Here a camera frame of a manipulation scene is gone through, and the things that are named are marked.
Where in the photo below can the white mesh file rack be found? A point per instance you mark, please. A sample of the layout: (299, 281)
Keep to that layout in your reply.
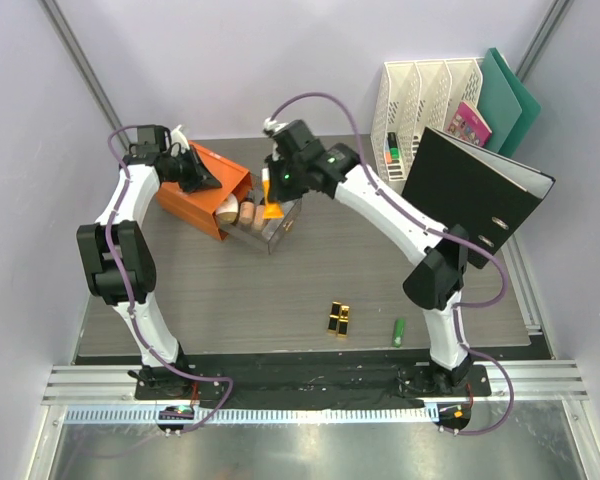
(412, 96)

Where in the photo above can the green folder front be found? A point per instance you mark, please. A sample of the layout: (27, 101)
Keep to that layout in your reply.
(497, 103)

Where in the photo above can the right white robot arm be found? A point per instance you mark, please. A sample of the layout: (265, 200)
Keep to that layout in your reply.
(437, 279)

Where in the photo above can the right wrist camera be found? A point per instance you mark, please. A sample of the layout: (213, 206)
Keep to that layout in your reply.
(295, 140)

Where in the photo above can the green lipstick box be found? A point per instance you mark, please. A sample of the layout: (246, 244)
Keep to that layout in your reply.
(398, 333)

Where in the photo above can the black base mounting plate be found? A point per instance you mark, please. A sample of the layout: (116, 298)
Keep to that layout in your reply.
(311, 380)

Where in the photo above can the orange drawer organizer box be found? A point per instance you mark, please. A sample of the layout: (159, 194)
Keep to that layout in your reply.
(198, 209)

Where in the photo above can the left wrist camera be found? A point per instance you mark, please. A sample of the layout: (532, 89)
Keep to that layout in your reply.
(152, 139)

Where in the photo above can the beige foundation bottle clear cap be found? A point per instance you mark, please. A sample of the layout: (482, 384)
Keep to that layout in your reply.
(247, 212)

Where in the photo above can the beige foundation bottle black cap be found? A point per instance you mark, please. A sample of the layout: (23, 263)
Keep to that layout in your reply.
(259, 221)

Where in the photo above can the white slotted cable duct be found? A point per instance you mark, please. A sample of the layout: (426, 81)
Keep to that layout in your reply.
(170, 415)

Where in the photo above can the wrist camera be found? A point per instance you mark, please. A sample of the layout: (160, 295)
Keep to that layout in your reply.
(295, 140)
(152, 139)

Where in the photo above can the green folder back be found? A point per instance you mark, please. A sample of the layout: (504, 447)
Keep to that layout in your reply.
(530, 108)

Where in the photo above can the black lever arch binder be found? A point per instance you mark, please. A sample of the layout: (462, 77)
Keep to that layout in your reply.
(459, 184)

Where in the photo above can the green folder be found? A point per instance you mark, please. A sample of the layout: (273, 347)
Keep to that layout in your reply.
(497, 103)
(530, 108)

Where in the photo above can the cream oval compact bottle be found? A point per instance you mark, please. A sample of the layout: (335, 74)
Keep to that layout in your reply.
(228, 211)

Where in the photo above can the green orange highlighter markers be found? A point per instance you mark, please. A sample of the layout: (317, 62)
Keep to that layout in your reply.
(392, 151)

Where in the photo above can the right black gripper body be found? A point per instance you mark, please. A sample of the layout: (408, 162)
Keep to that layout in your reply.
(285, 185)

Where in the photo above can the orange white tube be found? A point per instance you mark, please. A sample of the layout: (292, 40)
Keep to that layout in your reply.
(272, 210)

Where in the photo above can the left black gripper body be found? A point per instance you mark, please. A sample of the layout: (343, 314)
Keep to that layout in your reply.
(195, 170)

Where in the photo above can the clear acrylic drawer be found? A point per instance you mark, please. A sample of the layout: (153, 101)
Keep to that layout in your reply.
(272, 232)

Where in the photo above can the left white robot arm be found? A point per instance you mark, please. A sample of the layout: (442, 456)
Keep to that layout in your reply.
(116, 259)

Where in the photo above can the pink booklet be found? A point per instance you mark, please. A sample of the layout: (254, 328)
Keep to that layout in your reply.
(467, 124)

